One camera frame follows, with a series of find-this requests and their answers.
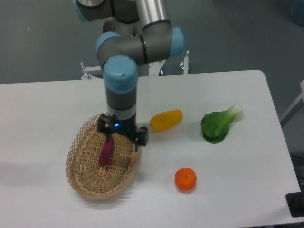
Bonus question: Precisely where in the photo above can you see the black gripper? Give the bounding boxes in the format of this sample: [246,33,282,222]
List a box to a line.
[97,114,148,151]

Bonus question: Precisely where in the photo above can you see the purple sweet potato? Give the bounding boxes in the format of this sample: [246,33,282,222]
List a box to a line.
[98,138,114,166]

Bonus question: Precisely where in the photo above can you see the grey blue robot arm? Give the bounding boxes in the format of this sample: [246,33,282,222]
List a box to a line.
[73,0,185,147]

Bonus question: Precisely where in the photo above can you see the woven wicker basket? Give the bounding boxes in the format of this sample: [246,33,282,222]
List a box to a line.
[66,115,141,200]

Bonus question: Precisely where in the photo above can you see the yellow mango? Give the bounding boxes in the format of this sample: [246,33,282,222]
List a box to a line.
[150,109,183,132]

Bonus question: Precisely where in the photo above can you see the orange tangerine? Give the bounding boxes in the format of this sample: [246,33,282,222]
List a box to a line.
[174,168,197,191]

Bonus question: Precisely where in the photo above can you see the green bok choy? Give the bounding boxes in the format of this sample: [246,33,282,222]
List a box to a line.
[200,104,243,144]

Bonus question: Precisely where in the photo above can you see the black box at table edge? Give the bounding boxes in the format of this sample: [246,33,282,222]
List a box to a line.
[285,192,304,218]

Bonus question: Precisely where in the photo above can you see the white table leg frame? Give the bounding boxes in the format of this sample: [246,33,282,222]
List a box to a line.
[279,81,304,127]

